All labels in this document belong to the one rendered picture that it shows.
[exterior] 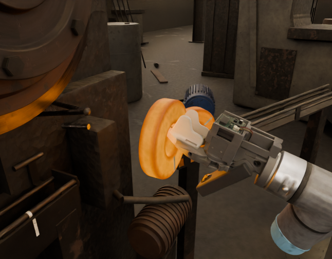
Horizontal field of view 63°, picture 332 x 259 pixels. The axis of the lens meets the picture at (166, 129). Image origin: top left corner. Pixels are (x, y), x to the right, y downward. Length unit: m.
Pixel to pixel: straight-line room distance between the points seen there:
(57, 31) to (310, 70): 2.62
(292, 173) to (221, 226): 1.11
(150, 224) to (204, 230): 0.77
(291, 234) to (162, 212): 0.37
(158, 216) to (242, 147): 0.40
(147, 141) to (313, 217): 0.29
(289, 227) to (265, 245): 0.96
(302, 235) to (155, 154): 0.29
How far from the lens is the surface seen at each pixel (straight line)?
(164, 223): 0.78
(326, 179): 0.48
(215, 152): 0.47
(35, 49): 0.40
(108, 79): 0.82
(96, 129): 0.65
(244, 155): 0.48
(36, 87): 0.49
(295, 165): 0.47
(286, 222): 0.56
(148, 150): 0.46
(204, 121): 0.83
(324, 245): 1.13
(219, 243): 1.47
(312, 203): 0.48
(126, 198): 0.73
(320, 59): 2.86
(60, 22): 0.44
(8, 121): 0.49
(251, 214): 1.66
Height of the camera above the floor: 1.06
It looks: 25 degrees down
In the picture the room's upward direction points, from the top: straight up
